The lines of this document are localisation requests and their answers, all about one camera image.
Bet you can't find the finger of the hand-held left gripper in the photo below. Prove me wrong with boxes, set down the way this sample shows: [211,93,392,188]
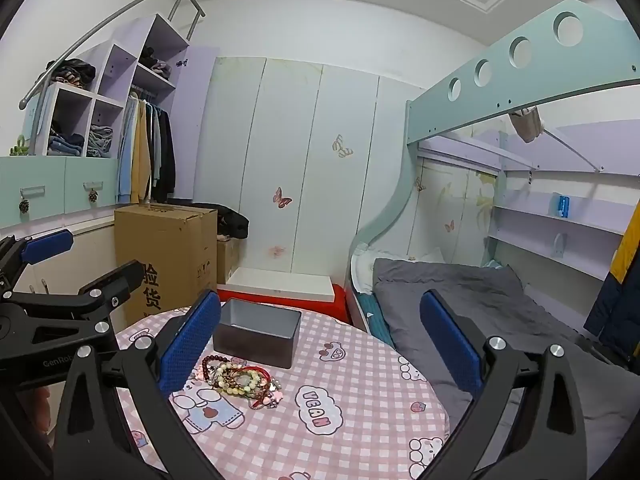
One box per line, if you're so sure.
[0,229,75,291]
[0,260,160,335]

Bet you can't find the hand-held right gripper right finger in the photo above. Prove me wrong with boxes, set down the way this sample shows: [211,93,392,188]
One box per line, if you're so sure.
[419,289,591,480]

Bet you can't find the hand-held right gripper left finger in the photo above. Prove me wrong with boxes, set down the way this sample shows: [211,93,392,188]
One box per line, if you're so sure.
[52,289,222,480]

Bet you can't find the dark red bead bracelet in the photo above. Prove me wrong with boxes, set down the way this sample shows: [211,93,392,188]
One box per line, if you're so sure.
[194,355,232,383]

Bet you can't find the yellow-green bead bracelet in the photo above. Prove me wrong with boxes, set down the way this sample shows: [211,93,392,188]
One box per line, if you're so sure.
[212,366,266,396]

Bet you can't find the grey metal tin box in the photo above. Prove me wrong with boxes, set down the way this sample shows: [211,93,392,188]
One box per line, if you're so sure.
[212,298,302,370]

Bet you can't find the pile of bracelets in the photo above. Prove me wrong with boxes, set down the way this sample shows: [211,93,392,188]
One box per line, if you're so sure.
[192,354,287,409]

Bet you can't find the person's left forearm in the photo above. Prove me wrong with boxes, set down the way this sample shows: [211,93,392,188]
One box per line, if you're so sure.
[15,387,57,461]

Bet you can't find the grey quilt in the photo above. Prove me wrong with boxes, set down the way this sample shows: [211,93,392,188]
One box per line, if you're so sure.
[372,257,640,480]

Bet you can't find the large cardboard box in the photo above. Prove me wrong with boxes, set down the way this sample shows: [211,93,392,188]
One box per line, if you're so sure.
[114,203,218,328]

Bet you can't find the teal drawer cabinet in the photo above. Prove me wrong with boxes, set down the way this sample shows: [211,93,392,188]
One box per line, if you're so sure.
[0,155,121,231]

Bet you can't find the teal knitted blanket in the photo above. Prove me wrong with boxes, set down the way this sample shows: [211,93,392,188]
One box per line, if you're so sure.
[357,292,396,351]

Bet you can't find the small cardboard box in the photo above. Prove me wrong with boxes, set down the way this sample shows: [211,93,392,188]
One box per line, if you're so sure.
[216,237,241,286]

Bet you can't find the folded blue jeans stack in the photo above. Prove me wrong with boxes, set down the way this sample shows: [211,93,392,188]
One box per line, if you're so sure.
[49,130,85,157]

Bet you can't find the white flat board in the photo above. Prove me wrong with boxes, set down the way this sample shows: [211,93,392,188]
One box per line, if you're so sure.
[226,266,335,303]

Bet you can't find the folded grey clothes stack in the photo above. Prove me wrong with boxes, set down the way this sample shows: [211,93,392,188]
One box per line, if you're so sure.
[87,125,114,158]

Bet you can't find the white ruffled pillow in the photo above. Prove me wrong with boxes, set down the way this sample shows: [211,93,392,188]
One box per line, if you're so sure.
[350,242,443,296]

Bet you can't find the red stool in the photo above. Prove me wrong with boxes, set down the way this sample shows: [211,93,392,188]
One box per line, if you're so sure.
[216,284,352,323]

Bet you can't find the black bag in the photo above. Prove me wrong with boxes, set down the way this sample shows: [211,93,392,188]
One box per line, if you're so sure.
[192,202,250,240]

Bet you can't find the row of hanging clothes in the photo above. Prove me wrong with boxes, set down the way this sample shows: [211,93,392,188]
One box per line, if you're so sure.
[117,92,177,206]

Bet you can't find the pink checked cartoon tablecloth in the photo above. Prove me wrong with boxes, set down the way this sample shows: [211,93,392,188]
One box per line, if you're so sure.
[115,305,451,480]

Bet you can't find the yellow and navy jacket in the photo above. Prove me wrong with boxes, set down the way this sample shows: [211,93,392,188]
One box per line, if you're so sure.
[584,220,640,366]

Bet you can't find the black and pink clothes heap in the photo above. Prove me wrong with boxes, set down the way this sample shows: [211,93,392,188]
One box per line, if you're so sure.
[46,58,97,84]

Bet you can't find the purple and white cubby shelf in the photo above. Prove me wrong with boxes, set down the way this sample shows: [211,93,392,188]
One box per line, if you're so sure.
[37,14,191,158]

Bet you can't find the dark folded clothes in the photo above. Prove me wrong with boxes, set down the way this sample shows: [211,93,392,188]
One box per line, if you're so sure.
[139,47,172,79]

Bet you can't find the white wardrobe with butterflies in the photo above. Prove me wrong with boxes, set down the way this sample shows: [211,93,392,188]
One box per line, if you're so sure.
[192,55,426,286]

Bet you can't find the grey metal handrail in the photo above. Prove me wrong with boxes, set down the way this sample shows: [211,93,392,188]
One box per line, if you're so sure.
[19,0,206,111]

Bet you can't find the thin metal rod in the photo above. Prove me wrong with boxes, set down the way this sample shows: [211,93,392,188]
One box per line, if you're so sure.
[542,127,606,173]

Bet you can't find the beige cloth item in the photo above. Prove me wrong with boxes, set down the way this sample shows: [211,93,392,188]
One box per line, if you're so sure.
[509,106,545,142]

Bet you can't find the purple wall shelves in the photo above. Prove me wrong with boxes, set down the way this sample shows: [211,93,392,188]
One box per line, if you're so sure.
[487,120,640,281]

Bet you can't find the teal bunk bed frame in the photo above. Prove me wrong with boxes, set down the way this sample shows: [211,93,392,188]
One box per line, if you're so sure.
[345,0,640,333]

